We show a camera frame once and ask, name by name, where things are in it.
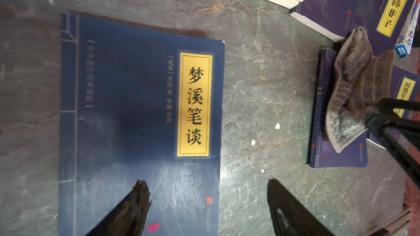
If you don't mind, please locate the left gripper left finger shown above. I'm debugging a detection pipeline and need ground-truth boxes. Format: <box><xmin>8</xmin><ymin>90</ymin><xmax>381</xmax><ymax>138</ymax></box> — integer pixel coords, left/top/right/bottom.
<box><xmin>87</xmin><ymin>180</ymin><xmax>152</xmax><ymax>236</ymax></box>

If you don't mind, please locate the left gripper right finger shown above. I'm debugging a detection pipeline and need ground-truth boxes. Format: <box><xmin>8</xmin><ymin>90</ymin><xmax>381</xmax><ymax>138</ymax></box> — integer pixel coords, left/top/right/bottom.
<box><xmin>267</xmin><ymin>179</ymin><xmax>332</xmax><ymax>236</ymax></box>

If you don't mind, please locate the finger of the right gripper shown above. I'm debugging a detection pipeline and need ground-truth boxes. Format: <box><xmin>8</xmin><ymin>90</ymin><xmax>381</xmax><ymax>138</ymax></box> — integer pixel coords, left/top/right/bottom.
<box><xmin>376</xmin><ymin>98</ymin><xmax>420</xmax><ymax>115</ymax></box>
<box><xmin>365</xmin><ymin>114</ymin><xmax>420</xmax><ymax>187</ymax></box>

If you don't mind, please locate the grey fluffy cleaning cloth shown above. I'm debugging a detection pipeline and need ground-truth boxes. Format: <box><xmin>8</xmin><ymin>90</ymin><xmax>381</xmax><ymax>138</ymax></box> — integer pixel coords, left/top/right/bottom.
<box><xmin>325</xmin><ymin>26</ymin><xmax>395</xmax><ymax>153</ymax></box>

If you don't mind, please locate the blue book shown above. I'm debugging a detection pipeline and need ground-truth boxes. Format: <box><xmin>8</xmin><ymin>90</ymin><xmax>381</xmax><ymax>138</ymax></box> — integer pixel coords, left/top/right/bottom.
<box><xmin>59</xmin><ymin>13</ymin><xmax>225</xmax><ymax>236</ymax></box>

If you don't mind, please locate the white blue pen box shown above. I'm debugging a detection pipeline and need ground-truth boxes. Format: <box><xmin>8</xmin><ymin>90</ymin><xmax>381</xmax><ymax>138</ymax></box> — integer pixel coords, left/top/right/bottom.
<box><xmin>395</xmin><ymin>0</ymin><xmax>420</xmax><ymax>59</ymax></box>

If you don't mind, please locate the aluminium rail frame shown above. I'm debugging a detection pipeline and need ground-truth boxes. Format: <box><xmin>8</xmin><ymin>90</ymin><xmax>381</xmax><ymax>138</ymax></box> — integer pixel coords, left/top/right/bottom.
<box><xmin>365</xmin><ymin>205</ymin><xmax>411</xmax><ymax>236</ymax></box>

